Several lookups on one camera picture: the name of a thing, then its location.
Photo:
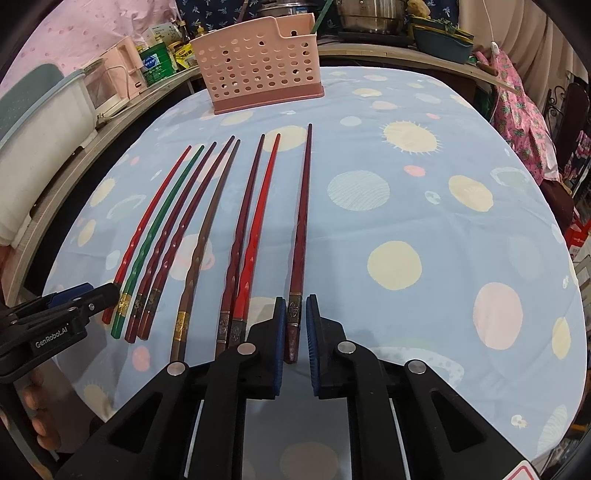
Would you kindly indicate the bright red chopstick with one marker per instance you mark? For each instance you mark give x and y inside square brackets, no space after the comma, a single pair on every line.
[248,270]

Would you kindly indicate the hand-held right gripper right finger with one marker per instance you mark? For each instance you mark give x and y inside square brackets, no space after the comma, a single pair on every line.
[312,350]

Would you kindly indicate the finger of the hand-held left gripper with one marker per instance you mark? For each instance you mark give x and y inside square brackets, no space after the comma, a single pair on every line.
[69,293]
[104,297]

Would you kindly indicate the large steel pot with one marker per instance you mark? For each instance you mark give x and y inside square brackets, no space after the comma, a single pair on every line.
[369,14]

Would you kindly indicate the pink kettle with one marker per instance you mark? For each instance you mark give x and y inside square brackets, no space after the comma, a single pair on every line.
[124,57]

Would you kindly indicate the white clear juicer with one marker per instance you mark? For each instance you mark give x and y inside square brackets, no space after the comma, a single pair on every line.
[104,90]

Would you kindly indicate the brown chopstick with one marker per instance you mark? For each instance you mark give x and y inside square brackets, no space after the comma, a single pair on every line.
[190,279]

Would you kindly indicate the steel cooker pot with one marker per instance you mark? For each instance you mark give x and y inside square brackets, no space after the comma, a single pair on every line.
[286,9]

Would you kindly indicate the green chopstick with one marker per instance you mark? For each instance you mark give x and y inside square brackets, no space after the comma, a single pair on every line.
[137,267]

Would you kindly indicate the pink floral cloth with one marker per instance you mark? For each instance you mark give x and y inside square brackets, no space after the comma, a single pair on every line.
[521,110]

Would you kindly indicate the maroon chopstick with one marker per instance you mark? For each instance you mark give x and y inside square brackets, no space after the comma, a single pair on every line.
[298,263]

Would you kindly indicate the dark red chopstick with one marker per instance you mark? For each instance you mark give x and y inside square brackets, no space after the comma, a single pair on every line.
[230,281]
[171,254]
[154,263]

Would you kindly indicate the blue dotted tablecloth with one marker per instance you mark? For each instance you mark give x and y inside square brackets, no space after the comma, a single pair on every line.
[415,230]

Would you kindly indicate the pink dotted cloth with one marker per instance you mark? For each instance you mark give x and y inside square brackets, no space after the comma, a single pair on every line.
[69,27]

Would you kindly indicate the black stove tray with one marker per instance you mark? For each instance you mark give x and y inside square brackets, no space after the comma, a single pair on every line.
[374,38]

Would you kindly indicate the yellow packet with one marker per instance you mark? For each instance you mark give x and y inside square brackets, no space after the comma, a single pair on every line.
[184,56]

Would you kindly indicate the navy printed cloth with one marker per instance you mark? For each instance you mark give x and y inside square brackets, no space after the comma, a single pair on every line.
[221,9]

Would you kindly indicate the green detergent bottle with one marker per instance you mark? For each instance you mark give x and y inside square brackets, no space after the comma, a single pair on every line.
[157,64]

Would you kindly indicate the beige curtain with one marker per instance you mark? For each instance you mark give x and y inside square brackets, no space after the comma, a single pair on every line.
[531,32]

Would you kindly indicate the person's left hand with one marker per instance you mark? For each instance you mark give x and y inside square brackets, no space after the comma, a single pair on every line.
[34,401]

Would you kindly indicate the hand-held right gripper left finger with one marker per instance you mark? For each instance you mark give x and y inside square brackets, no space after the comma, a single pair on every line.
[280,350]

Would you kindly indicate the blue basin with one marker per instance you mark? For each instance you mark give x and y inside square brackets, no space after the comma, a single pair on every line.
[441,46]

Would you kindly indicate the white storage box blue lid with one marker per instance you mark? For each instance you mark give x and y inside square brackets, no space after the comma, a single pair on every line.
[41,138]

